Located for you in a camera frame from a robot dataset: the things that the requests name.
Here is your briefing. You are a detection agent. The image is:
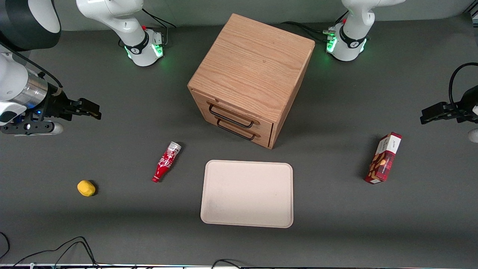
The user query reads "black cable along right arm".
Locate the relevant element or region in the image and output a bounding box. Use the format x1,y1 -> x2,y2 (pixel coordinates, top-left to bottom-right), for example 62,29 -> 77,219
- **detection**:
0,42 -> 63,89

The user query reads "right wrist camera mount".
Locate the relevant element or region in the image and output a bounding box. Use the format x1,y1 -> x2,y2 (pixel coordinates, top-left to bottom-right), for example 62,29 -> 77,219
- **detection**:
0,120 -> 64,136

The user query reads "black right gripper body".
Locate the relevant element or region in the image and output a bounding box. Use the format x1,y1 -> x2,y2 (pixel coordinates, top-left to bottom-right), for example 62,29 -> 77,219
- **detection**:
37,87 -> 81,122

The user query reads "black metal drawer handle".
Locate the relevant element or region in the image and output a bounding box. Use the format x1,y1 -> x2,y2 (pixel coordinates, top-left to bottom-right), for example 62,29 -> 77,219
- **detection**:
216,118 -> 259,142
208,103 -> 255,129

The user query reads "beige plastic tray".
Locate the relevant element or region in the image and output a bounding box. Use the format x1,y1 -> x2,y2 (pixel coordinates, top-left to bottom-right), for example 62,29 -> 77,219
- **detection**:
200,160 -> 294,229

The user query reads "red snack box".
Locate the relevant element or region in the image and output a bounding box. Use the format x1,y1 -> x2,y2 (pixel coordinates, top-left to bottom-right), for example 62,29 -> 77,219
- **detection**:
364,132 -> 403,185

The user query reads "wooden drawer cabinet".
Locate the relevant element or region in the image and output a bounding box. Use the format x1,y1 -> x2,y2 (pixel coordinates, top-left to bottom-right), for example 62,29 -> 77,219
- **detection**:
187,13 -> 316,150

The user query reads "black cable at arm base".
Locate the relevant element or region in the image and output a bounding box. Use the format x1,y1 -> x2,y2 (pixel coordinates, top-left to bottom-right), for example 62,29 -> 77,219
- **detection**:
281,21 -> 330,42
141,8 -> 177,29

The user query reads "black looped wrist cable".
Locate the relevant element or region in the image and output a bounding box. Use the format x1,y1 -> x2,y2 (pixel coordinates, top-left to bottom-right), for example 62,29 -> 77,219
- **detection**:
448,62 -> 478,109

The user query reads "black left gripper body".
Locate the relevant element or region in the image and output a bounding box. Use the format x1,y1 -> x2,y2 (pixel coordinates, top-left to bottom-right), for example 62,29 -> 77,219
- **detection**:
460,85 -> 478,124

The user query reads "red coke bottle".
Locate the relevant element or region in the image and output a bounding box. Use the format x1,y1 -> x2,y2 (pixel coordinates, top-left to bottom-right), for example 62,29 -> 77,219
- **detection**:
152,141 -> 182,183

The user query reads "yellow lemon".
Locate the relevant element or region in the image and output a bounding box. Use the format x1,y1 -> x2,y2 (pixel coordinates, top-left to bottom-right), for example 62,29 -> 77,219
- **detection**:
77,180 -> 96,197

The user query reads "black cable on table edge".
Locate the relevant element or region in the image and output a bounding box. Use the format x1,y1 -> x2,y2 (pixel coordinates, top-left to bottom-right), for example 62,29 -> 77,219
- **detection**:
13,236 -> 98,268
211,259 -> 244,269
53,241 -> 94,268
0,232 -> 10,260

